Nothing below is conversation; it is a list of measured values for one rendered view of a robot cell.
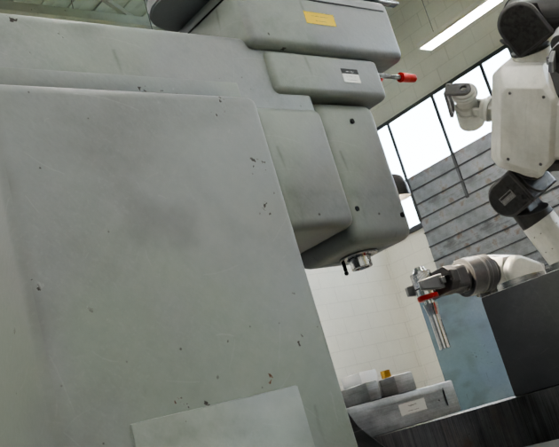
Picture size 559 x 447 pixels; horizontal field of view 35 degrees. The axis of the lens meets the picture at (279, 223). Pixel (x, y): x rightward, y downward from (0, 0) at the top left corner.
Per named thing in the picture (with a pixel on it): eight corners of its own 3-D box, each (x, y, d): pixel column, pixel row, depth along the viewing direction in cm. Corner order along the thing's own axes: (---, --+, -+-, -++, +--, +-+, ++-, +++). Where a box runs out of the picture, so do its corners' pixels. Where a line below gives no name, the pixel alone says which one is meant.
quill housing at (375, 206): (355, 267, 204) (316, 141, 212) (419, 235, 189) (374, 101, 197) (294, 274, 192) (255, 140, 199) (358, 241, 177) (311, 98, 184)
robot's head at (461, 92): (484, 103, 219) (453, 103, 223) (478, 78, 213) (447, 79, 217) (479, 121, 216) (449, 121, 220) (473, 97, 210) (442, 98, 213)
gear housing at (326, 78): (321, 145, 215) (310, 107, 218) (389, 98, 198) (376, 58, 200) (210, 144, 193) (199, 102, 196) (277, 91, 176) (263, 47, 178)
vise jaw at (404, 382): (371, 403, 202) (366, 387, 203) (417, 388, 191) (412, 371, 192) (352, 408, 198) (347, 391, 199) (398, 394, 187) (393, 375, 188)
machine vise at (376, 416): (414, 423, 208) (400, 378, 211) (461, 410, 197) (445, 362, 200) (305, 457, 185) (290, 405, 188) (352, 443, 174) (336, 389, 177)
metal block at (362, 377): (365, 401, 195) (357, 374, 196) (383, 395, 191) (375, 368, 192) (348, 405, 192) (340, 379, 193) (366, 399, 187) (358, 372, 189)
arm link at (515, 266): (513, 252, 199) (555, 267, 205) (486, 251, 207) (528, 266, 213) (507, 279, 199) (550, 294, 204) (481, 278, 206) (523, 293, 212)
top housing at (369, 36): (334, 110, 225) (317, 54, 229) (407, 59, 206) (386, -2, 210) (182, 104, 194) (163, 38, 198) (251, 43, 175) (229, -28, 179)
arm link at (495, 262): (487, 255, 198) (525, 247, 203) (456, 255, 207) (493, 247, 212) (493, 306, 198) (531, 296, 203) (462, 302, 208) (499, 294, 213)
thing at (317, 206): (285, 264, 194) (253, 156, 200) (358, 224, 176) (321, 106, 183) (216, 272, 181) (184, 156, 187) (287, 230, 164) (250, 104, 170)
